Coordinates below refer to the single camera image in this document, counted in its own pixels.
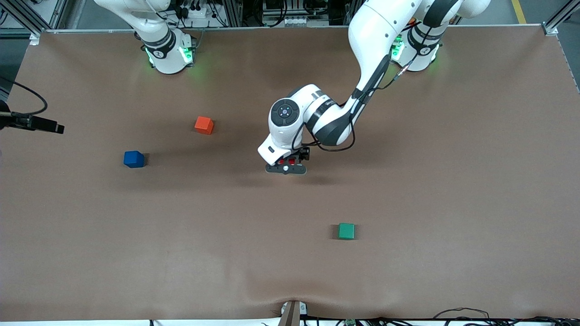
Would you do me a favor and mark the orange wooden block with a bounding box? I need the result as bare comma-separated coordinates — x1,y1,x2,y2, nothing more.
194,116,214,135

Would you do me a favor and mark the brown table mat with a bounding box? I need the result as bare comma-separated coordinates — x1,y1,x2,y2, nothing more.
0,26,580,323

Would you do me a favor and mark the black electronics rack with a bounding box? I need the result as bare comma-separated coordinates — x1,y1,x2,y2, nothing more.
242,0,334,27

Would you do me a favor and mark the white power strip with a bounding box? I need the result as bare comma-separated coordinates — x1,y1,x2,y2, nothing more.
179,6,214,20

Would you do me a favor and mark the black camera cable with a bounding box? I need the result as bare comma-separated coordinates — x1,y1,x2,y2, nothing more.
0,76,48,116
292,57,418,153

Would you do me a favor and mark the aluminium frame post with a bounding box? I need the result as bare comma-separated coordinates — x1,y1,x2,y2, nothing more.
541,0,580,36
7,0,48,34
52,0,87,29

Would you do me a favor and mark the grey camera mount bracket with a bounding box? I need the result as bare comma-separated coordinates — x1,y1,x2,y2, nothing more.
279,300,308,326

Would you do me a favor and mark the black floor cable bundle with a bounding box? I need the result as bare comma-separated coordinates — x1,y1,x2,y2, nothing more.
433,307,580,326

